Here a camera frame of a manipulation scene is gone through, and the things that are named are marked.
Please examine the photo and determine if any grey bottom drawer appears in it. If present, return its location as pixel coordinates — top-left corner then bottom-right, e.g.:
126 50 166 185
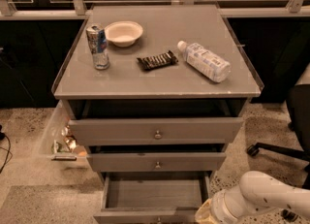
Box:
94 172 209 224

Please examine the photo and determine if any grey drawer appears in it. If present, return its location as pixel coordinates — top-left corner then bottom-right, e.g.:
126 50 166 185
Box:
87 144 226 172
69 99 242 146
94 172 209 224

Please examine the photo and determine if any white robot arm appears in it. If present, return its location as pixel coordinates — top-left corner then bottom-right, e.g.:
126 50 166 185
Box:
195 171 310 224

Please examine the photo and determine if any grey drawer cabinet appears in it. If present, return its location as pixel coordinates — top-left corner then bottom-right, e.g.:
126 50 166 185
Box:
51 4 264 187

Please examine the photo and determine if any grey top drawer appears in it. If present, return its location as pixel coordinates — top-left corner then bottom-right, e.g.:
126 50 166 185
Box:
69 99 242 146

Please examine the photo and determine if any grey middle drawer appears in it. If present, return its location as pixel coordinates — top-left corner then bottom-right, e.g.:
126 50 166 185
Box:
87 144 226 172

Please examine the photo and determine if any black office chair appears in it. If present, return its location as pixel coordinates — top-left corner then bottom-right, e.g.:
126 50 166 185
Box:
246 83 310 223

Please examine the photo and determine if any white plastic bottle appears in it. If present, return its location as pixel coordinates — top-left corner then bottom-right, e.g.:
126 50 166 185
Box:
177 41 232 83

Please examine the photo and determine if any dark striped snack bar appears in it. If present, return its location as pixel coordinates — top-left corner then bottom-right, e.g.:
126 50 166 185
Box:
137 50 178 71

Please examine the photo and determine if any clear plastic storage bin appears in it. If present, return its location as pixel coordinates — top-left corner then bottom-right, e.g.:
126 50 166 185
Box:
38 101 88 168

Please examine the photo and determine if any silver blue drink can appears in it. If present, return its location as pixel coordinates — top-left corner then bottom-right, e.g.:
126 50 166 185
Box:
86 23 109 70

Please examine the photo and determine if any black floor cable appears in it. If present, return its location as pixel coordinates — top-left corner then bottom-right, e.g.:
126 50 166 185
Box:
0 124 14 175

